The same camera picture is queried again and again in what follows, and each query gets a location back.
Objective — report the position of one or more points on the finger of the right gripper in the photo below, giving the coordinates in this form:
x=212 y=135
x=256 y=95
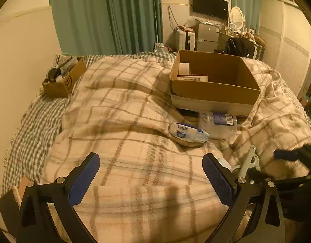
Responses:
x=258 y=176
x=302 y=154

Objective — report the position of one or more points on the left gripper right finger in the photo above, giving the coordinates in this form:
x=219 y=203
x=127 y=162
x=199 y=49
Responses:
x=266 y=222

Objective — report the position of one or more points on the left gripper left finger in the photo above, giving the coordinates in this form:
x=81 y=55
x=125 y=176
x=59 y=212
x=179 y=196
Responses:
x=36 y=223

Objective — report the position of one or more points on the clear plastic bottle blue label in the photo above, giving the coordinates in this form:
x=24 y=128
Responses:
x=217 y=124

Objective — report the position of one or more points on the Vinda tissue pack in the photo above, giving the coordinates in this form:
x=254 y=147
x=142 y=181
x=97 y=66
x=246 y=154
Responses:
x=188 y=133

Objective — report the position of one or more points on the medicine box with barcode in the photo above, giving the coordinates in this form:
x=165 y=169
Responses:
x=191 y=77

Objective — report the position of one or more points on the white tape roll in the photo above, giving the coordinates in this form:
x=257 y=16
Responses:
x=184 y=69

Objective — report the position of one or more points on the green gingham bed sheet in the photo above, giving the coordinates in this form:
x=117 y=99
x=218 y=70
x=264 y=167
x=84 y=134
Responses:
x=34 y=131

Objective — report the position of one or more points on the white louvered wardrobe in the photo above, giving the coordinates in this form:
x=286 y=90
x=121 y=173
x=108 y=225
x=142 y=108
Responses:
x=287 y=34

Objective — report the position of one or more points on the beige plaid blanket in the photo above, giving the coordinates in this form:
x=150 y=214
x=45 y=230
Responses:
x=150 y=188

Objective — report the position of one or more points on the large open cardboard box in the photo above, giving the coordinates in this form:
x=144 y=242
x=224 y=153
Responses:
x=231 y=87

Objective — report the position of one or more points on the chair with black jacket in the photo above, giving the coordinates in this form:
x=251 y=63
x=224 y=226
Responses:
x=236 y=46

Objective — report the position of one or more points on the small cardboard box with clutter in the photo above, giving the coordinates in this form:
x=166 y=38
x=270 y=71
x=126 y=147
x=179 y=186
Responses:
x=61 y=78

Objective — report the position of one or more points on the silver mini fridge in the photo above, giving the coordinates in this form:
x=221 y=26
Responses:
x=207 y=37

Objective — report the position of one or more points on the white suitcase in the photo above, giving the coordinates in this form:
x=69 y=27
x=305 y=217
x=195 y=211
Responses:
x=184 y=40

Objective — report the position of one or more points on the white oval vanity mirror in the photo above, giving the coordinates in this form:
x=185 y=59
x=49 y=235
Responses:
x=236 y=19

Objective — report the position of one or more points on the large water jug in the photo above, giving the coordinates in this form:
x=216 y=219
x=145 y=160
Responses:
x=160 y=48

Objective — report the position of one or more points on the green curtain right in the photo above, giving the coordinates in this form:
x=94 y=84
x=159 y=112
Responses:
x=251 y=11

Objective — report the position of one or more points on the green curtain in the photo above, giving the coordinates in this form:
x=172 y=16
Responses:
x=251 y=11
x=91 y=27

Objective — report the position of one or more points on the green curtain left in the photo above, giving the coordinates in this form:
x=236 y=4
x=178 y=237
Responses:
x=91 y=27

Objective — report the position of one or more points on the black wall television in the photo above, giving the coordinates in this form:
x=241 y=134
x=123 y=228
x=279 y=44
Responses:
x=215 y=8

